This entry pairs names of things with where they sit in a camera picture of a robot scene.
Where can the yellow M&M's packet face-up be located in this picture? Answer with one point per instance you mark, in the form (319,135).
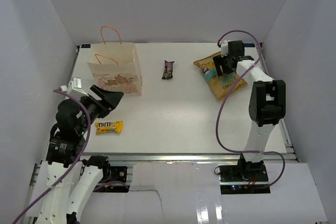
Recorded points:
(106,127)

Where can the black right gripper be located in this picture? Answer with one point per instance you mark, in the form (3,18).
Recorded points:
(219,61)

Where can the tan popcorn chips bag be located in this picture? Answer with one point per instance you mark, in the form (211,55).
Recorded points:
(220,86)

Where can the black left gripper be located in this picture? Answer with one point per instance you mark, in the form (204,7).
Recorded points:
(111,98)

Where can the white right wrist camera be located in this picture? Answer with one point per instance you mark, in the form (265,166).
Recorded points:
(223,45)

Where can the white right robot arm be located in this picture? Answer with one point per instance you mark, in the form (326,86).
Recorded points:
(267,104)

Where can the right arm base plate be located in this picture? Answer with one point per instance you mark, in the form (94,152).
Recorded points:
(230,175)

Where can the aluminium table frame rail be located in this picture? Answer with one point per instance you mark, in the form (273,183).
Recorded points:
(148,157)

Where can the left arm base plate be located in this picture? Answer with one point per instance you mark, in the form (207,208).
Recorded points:
(117,177)

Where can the cream bear paper bag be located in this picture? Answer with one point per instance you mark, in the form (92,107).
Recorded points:
(115,66)

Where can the black corner label sticker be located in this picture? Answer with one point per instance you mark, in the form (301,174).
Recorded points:
(86,46)

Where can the brown M&M's packet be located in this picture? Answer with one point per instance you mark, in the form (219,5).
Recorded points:
(168,70)

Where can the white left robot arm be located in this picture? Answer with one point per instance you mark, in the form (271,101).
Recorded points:
(70,181)

